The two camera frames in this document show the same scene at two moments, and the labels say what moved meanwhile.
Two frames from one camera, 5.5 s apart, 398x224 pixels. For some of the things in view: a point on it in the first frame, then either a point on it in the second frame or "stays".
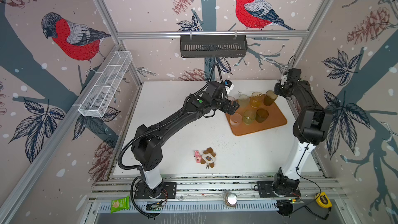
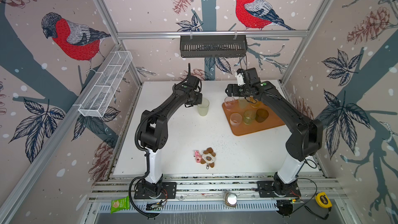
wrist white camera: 284,79 to 240,79
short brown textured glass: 261,115 stays
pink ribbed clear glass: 231,99 stays
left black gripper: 226,108 to 199,100
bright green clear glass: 249,115 stays
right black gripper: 277,90 to 236,90
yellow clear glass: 256,99 stays
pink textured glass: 235,119 stays
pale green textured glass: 243,100 stays
